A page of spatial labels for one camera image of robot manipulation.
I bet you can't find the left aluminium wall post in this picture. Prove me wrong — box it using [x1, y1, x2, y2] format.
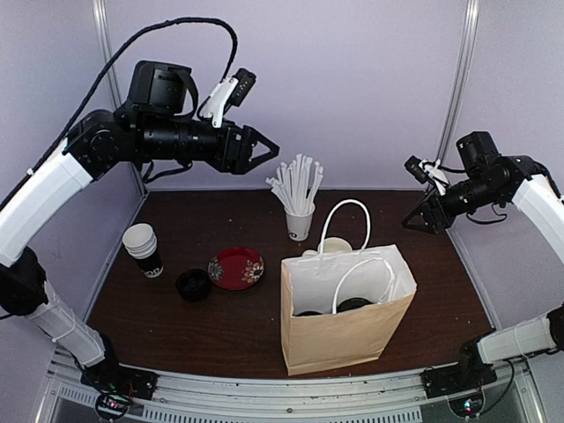
[91, 0, 149, 197]

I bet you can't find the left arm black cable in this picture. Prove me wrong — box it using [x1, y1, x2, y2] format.
[0, 17, 240, 212]

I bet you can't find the right aluminium wall post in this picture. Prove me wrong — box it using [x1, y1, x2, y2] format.
[436, 0, 479, 162]

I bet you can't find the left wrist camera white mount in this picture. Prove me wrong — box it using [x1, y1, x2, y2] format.
[197, 68, 256, 129]

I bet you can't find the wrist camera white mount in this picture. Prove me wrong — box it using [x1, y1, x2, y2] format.
[197, 68, 256, 129]
[404, 156, 450, 196]

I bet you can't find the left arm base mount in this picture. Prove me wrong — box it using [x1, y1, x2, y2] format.
[73, 357, 158, 422]

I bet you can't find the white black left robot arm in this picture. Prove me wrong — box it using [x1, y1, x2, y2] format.
[1, 61, 279, 391]

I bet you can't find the black white paper cup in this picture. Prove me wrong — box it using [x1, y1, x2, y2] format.
[296, 310, 323, 317]
[337, 297, 371, 313]

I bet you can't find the bundle of white wrapped straws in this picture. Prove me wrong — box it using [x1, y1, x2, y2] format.
[265, 153, 324, 217]

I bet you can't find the stack of paper cups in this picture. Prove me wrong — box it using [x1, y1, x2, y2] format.
[122, 223, 164, 278]

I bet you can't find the red floral plate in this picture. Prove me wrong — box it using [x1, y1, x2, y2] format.
[207, 247, 264, 291]

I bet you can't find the cream ceramic mug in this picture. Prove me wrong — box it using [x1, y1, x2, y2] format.
[302, 237, 353, 257]

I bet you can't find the brown paper bag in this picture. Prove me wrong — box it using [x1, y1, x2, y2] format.
[280, 244, 417, 375]

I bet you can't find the aluminium wall post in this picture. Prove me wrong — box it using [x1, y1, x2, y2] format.
[91, 0, 149, 197]
[436, 0, 479, 162]

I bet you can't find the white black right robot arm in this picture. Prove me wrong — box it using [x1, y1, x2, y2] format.
[402, 131, 563, 390]

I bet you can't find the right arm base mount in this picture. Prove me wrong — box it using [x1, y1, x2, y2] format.
[420, 344, 497, 419]

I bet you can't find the aluminium front rail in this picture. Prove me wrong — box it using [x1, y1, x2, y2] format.
[43, 347, 537, 423]

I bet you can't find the stack of black lids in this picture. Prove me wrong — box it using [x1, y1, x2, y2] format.
[175, 269, 212, 302]

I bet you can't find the paper cup holding straws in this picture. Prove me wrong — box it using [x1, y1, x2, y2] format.
[285, 204, 315, 241]

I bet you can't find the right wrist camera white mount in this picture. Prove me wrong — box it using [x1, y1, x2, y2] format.
[404, 156, 450, 196]

